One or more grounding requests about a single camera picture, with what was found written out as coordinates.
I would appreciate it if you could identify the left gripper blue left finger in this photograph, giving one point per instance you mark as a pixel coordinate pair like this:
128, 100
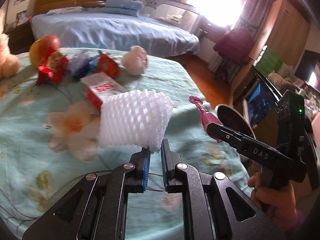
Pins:
138, 179

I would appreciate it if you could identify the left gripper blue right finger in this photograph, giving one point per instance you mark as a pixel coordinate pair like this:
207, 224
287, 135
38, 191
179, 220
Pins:
169, 161

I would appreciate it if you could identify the white foam fruit net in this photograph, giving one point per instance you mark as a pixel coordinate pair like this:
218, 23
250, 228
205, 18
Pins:
138, 117

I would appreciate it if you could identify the pink candy wrapper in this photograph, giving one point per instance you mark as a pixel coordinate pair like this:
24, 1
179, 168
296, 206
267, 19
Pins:
206, 118

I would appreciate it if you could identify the white red carton box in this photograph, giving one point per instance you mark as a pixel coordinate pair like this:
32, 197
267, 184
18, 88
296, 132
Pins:
100, 86

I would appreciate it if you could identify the person's right hand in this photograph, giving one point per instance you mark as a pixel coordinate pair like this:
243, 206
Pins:
284, 214

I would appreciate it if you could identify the black glass tv cabinet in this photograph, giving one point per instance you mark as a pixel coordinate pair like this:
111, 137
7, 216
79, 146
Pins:
255, 97

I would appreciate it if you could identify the floral teal bed sheet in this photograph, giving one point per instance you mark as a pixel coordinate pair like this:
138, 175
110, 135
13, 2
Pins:
49, 137

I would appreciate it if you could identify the crumpled white tissue bag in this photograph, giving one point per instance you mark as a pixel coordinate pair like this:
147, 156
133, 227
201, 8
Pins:
135, 61

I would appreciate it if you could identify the orange red snack bag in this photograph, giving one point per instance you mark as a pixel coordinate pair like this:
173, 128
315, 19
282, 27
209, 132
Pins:
102, 63

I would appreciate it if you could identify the dark red hanging jacket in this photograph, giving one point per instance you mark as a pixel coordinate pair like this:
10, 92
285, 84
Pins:
236, 45

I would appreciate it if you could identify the blue purple plastic bag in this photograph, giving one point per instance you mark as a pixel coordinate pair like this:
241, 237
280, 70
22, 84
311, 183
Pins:
79, 66

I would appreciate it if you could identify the red snack wrapper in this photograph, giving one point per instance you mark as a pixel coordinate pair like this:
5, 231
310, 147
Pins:
52, 68

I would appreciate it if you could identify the large bed blue sheet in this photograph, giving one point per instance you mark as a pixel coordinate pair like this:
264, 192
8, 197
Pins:
94, 28

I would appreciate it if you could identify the red yellow apple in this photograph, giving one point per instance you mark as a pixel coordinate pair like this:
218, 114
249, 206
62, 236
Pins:
40, 48

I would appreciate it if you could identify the folded blue quilt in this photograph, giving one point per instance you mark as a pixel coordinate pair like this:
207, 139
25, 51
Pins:
124, 7

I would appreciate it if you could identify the cream teddy bear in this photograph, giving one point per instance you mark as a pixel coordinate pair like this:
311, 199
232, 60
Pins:
9, 63

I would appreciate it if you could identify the dark wooden nightstand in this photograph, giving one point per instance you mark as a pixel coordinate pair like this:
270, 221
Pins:
20, 38

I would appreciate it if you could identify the grey bed guard rail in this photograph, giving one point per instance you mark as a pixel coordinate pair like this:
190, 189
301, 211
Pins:
178, 14

